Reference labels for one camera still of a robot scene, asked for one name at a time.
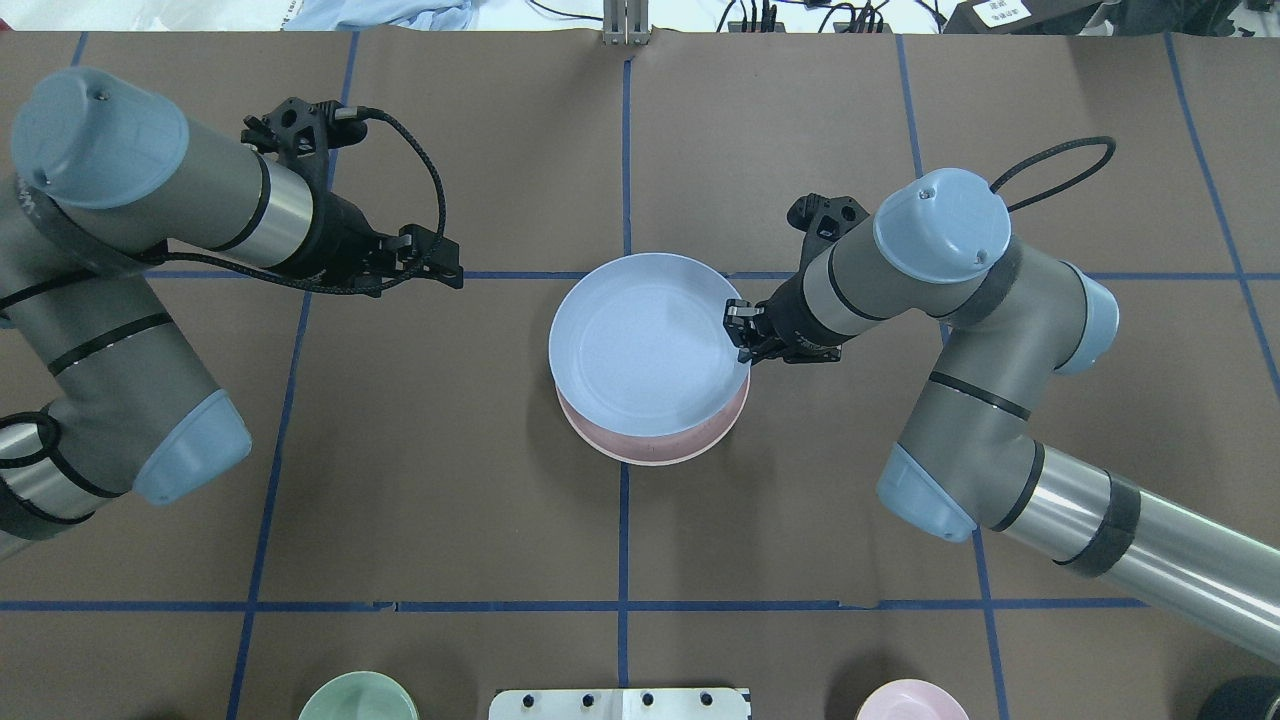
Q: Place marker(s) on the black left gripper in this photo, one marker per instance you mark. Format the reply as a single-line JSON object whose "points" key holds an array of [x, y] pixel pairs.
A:
{"points": [[345, 238]]}

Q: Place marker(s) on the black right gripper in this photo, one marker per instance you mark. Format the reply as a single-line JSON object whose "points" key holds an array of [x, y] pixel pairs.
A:
{"points": [[797, 322]]}

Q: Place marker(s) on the blue plate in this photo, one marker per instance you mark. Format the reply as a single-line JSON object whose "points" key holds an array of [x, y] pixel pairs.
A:
{"points": [[638, 346]]}

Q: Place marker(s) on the pink plate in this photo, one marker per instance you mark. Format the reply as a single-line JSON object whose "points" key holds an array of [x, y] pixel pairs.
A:
{"points": [[659, 450]]}

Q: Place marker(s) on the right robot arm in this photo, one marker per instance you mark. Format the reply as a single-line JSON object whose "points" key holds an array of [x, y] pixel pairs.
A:
{"points": [[943, 245]]}

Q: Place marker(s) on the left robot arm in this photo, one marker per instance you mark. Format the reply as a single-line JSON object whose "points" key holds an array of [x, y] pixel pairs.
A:
{"points": [[112, 181]]}

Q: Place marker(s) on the blue cloth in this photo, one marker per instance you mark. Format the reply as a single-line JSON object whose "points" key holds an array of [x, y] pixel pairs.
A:
{"points": [[353, 16]]}

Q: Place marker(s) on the black box with label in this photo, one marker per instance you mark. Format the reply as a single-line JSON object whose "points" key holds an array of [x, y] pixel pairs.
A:
{"points": [[1047, 18]]}

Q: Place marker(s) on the pink bowl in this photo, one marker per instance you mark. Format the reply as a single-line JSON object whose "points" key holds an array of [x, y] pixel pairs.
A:
{"points": [[910, 699]]}

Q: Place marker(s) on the green bowl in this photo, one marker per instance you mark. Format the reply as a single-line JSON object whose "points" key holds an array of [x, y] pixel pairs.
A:
{"points": [[360, 695]]}

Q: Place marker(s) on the dark pot with glass lid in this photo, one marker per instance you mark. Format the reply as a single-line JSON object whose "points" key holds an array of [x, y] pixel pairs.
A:
{"points": [[1246, 697]]}

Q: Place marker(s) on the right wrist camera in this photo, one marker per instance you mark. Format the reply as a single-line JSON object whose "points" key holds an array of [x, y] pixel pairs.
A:
{"points": [[825, 219]]}

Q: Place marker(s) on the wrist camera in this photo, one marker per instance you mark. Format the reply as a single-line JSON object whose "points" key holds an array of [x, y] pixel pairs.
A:
{"points": [[825, 219], [294, 129]]}

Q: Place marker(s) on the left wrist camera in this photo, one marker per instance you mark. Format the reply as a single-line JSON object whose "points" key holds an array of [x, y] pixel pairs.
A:
{"points": [[294, 129]]}

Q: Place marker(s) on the aluminium frame post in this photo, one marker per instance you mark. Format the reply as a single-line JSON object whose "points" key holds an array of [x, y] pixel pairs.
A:
{"points": [[626, 22]]}

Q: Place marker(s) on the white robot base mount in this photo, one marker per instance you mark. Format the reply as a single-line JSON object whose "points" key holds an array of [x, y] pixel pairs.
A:
{"points": [[623, 703]]}

